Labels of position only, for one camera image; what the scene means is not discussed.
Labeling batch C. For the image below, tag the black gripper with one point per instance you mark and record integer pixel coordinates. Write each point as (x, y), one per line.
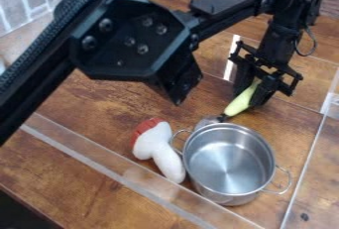
(267, 63)

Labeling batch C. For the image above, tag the green handled metal spoon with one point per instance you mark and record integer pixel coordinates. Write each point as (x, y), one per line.
(239, 105)

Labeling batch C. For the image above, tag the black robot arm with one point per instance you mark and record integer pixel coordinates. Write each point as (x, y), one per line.
(132, 40)

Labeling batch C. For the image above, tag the stainless steel pot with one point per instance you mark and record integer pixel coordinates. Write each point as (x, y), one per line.
(230, 163)

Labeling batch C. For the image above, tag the white red plush mushroom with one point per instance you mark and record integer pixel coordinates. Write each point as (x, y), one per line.
(150, 144)

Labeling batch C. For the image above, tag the clear acrylic front barrier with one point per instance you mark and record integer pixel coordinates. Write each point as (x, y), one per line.
(156, 188)

